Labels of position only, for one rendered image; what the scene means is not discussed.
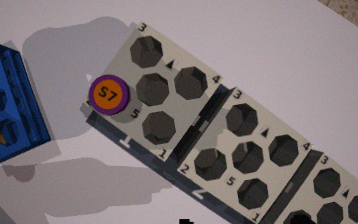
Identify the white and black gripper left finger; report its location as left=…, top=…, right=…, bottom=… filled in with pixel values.
left=179, top=219, right=194, bottom=224

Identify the blue tube rack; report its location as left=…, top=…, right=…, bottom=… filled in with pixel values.
left=0, top=44, right=52, bottom=163

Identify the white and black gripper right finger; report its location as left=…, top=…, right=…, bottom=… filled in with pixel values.
left=290, top=215, right=316, bottom=224

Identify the beige bucket adapter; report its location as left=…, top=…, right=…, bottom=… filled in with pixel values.
left=177, top=87, right=314, bottom=224
left=83, top=21, right=224, bottom=162
left=260, top=149, right=358, bottom=224

